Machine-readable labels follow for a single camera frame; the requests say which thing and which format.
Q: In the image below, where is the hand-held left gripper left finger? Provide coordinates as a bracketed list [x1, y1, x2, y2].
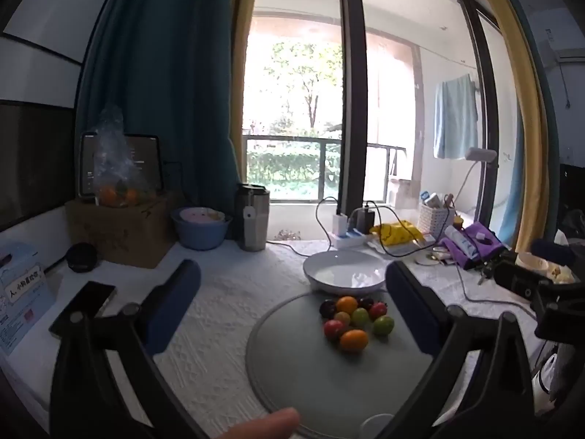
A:
[49, 259, 211, 439]

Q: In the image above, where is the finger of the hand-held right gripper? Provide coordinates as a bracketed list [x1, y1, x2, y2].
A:
[494, 260, 540, 301]

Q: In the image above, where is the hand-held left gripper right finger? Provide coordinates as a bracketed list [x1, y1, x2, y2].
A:
[379, 260, 535, 439]

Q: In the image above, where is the large orange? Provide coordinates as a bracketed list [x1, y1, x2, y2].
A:
[339, 329, 369, 354]

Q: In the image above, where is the white round plate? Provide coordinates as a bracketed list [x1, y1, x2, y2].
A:
[303, 251, 389, 296]

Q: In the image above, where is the person's left hand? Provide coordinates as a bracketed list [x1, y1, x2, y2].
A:
[208, 407, 301, 439]

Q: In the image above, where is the cream bowl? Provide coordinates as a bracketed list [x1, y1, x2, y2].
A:
[516, 251, 577, 284]

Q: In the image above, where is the white textured tablecloth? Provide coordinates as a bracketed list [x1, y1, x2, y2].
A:
[0, 233, 563, 439]

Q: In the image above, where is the white paper stack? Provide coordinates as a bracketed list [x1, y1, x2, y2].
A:
[379, 233, 435, 258]

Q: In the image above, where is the white tube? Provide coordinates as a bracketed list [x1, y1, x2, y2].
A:
[444, 225, 478, 257]

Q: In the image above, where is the blue bowl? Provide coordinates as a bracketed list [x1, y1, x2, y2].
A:
[170, 207, 231, 251]

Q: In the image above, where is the yellow plastic bag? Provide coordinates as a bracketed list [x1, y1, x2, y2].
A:
[369, 222, 426, 245]

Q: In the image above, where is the light blue curtain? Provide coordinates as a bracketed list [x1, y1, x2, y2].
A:
[496, 146, 526, 245]

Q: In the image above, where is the cardboard box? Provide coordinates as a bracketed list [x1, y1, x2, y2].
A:
[64, 192, 184, 270]

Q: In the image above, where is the pink bowl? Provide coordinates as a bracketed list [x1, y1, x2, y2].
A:
[178, 207, 226, 225]

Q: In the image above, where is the white woven basket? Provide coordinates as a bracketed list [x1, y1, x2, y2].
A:
[418, 201, 457, 234]

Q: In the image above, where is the white power strip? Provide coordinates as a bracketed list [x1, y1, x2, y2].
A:
[330, 231, 380, 250]

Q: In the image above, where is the black phone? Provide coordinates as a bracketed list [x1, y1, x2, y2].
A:
[49, 281, 117, 339]

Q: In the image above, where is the black power adapter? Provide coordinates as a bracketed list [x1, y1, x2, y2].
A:
[352, 208, 375, 234]

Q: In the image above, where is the steel thermos mug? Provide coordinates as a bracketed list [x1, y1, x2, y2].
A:
[235, 183, 270, 252]

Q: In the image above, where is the white desk lamp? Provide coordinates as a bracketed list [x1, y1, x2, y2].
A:
[452, 147, 498, 220]

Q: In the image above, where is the black tablet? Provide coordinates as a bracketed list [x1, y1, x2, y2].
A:
[80, 132, 165, 198]

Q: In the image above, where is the clear plastic bag with oranges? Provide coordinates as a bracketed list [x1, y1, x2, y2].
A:
[91, 105, 147, 207]

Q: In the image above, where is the blue printed card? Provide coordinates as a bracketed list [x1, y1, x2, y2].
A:
[0, 240, 53, 357]

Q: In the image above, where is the light blue towel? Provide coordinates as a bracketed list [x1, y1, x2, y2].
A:
[433, 73, 479, 161]

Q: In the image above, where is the yellow curtain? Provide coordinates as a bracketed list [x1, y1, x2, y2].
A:
[229, 0, 261, 184]
[461, 0, 556, 252]

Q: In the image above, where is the balcony railing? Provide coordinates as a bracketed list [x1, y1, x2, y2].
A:
[244, 135, 407, 202]

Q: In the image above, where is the dark blue curtain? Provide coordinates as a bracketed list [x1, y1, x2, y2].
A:
[75, 0, 243, 243]

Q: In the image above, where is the black cable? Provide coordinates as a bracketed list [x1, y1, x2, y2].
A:
[364, 200, 451, 259]
[267, 196, 341, 257]

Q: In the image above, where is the dark window frame post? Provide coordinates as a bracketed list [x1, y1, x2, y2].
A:
[338, 0, 369, 234]

